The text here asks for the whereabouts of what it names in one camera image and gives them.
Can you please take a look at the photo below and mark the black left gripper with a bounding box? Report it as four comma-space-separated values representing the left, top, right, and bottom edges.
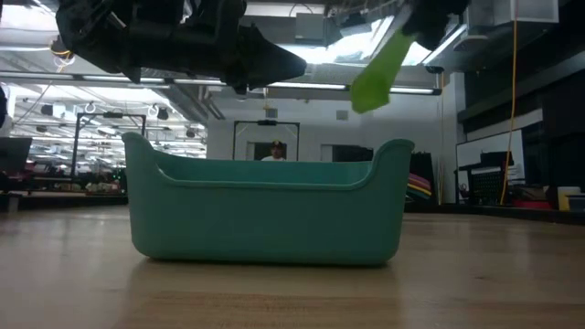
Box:
122, 0, 307, 96

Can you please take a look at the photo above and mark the green measuring cup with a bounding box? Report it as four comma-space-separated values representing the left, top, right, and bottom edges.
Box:
348, 28, 418, 116

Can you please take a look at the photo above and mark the black background frame rig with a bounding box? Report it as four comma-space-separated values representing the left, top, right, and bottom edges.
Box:
232, 119, 302, 164
70, 111, 148, 179

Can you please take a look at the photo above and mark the black perforated panel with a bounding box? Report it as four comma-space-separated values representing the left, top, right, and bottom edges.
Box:
469, 169, 505, 206

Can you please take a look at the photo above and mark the teal plastic basket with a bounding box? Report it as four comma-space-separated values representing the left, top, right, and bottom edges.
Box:
122, 132, 416, 268

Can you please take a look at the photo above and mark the long LED light bar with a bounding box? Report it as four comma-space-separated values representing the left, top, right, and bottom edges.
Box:
0, 70, 444, 97

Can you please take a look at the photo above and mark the red flat object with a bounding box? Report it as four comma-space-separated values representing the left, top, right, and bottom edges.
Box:
513, 197, 555, 211

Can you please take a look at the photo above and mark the yellow hanging cable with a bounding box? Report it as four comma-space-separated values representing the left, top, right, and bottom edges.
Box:
499, 20, 520, 207

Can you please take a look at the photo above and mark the person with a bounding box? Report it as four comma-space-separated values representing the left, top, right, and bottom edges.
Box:
261, 139, 287, 163

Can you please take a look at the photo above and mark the white board panel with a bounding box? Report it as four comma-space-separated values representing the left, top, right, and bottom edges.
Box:
455, 129, 527, 184

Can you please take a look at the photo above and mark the black monitor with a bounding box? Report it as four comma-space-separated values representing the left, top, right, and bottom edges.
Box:
0, 136, 34, 175

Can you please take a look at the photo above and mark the pale yellow container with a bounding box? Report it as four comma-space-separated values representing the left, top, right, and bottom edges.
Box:
557, 185, 582, 212

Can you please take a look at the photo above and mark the black cabinet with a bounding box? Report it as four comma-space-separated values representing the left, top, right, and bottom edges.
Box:
409, 152, 438, 213

